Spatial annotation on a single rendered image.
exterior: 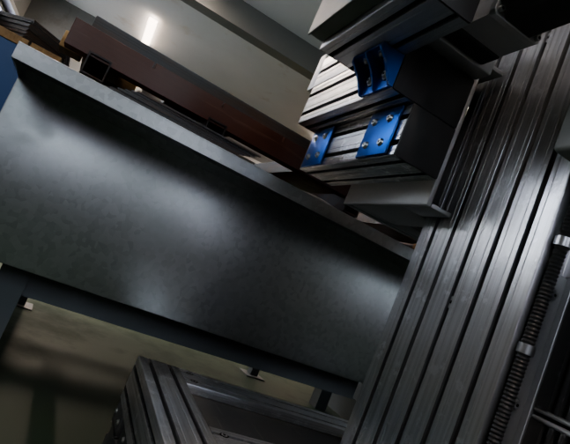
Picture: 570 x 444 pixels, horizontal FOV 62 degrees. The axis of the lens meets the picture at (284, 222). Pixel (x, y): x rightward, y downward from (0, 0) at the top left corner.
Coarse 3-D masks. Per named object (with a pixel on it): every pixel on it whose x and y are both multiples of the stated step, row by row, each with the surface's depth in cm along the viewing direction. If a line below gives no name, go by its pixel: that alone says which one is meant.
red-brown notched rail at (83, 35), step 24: (72, 48) 102; (96, 48) 102; (120, 48) 104; (120, 72) 105; (144, 72) 107; (168, 72) 109; (168, 96) 110; (192, 96) 112; (216, 120) 115; (240, 120) 118; (264, 144) 121; (288, 144) 124; (288, 168) 128; (336, 192) 133
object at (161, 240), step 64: (0, 128) 92; (64, 128) 97; (0, 192) 93; (64, 192) 98; (128, 192) 103; (192, 192) 110; (0, 256) 94; (64, 256) 99; (128, 256) 104; (192, 256) 111; (256, 256) 118; (320, 256) 126; (192, 320) 112; (256, 320) 119; (320, 320) 127; (384, 320) 136
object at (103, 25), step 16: (112, 32) 108; (144, 48) 111; (160, 64) 113; (176, 64) 114; (112, 80) 134; (192, 80) 116; (224, 96) 120; (256, 112) 124; (272, 128) 126; (304, 144) 131; (288, 176) 162; (320, 192) 166; (368, 224) 187; (400, 240) 194
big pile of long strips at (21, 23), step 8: (0, 16) 124; (8, 16) 124; (16, 16) 124; (0, 24) 124; (8, 24) 123; (16, 24) 122; (24, 24) 121; (32, 24) 121; (40, 24) 123; (16, 32) 121; (24, 32) 120; (32, 32) 122; (40, 32) 124; (48, 32) 126; (32, 40) 122; (40, 40) 125; (48, 40) 127; (56, 40) 129; (48, 48) 127; (56, 48) 130; (64, 56) 133; (64, 64) 137
